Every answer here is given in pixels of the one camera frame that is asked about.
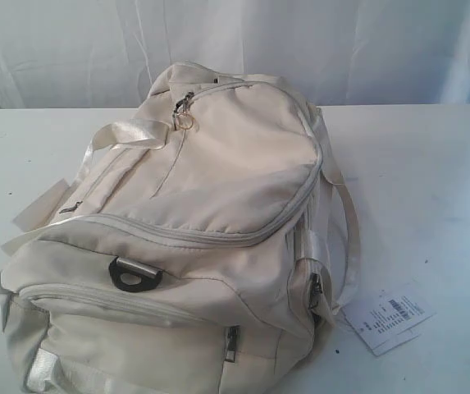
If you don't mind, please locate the cream duffel bag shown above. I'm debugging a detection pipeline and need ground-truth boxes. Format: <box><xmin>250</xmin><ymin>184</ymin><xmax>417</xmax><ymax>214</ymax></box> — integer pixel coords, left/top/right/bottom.
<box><xmin>0</xmin><ymin>62</ymin><xmax>360</xmax><ymax>393</ymax></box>

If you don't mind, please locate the white paper hang tag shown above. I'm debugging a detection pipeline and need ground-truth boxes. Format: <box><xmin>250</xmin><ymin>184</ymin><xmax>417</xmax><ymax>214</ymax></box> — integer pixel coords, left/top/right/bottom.
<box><xmin>343</xmin><ymin>284</ymin><xmax>436</xmax><ymax>356</ymax></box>

